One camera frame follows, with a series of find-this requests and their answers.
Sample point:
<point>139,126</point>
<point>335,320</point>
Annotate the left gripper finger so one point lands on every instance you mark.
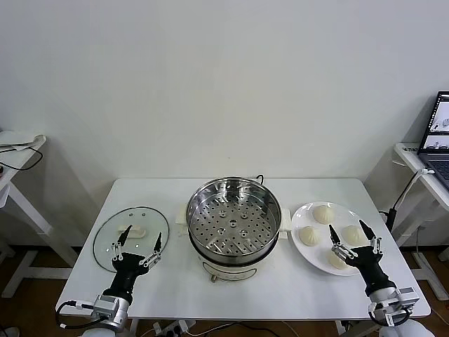
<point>123,238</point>
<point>158,244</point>

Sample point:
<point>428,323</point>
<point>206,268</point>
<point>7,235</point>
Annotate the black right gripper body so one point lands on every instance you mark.
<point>370,267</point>

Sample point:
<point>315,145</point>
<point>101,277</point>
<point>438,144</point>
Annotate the round glass pot lid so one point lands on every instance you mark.
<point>140,219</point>

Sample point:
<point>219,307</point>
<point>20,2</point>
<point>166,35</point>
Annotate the white side table with laptop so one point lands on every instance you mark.
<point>408,159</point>

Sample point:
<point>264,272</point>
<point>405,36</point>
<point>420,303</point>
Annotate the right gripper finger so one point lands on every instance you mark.
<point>335,236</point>
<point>366,230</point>

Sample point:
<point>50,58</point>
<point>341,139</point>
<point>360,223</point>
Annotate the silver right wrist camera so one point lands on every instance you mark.
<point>407,298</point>

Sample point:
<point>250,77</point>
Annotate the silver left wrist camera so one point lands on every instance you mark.
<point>106,306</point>

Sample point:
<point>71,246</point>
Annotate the dark grey open laptop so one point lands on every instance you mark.
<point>438,161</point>

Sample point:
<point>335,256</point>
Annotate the white work table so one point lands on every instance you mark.
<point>280,298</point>

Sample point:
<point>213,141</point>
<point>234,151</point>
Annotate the white side table with cloth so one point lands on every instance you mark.
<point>17,159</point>

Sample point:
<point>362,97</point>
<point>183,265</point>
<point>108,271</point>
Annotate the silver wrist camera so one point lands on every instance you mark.
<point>106,306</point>
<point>407,298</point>

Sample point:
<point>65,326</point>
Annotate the white power strip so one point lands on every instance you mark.
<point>175,328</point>

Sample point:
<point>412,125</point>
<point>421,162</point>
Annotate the stainless steel steamer pot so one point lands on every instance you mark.
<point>228,272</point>

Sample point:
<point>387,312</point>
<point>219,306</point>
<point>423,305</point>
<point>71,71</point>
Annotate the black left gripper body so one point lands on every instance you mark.
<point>128,267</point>

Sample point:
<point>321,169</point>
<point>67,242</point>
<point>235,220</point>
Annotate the white steamed baozi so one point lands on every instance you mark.
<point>350,234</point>
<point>309,236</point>
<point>324,214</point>
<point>336,262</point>

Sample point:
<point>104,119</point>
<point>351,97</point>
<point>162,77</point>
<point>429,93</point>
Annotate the perforated steel steamer basket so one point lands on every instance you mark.
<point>231,224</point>

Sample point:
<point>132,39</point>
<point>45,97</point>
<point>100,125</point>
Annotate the round white plate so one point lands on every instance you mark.
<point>315,258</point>

